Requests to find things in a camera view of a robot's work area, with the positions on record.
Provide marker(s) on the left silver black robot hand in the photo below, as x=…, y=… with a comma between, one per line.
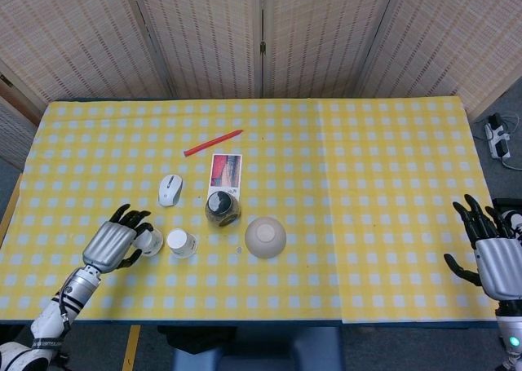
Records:
x=108, y=246

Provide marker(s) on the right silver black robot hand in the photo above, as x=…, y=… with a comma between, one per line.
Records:
x=499, y=265

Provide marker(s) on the flower print paper cup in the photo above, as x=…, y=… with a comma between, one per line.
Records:
x=153, y=242

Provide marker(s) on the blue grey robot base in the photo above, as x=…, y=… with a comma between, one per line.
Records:
x=261, y=350

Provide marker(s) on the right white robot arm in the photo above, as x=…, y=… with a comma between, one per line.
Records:
x=510, y=334

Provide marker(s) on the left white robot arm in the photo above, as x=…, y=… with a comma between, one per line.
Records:
x=53, y=318

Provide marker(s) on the white paper cup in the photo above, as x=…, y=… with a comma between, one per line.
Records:
x=181, y=244

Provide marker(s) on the yellow checkered tablecloth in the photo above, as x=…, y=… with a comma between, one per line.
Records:
x=408, y=183
x=163, y=293

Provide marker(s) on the white computer mouse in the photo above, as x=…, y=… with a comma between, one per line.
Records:
x=170, y=191

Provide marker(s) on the glass jar with black lid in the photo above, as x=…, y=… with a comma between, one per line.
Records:
x=222, y=210

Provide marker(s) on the white power strip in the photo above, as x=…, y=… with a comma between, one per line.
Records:
x=497, y=136

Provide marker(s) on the photo card with white border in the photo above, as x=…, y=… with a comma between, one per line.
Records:
x=225, y=171

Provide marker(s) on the woven folding screen panel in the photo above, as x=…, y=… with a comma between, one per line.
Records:
x=322, y=32
x=204, y=32
x=16, y=134
x=73, y=32
x=456, y=32

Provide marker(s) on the red pen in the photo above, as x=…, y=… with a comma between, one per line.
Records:
x=212, y=142

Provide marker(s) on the beige upturned ceramic bowl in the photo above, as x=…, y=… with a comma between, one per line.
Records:
x=265, y=237

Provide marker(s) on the brass screen hinge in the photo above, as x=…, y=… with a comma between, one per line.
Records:
x=263, y=47

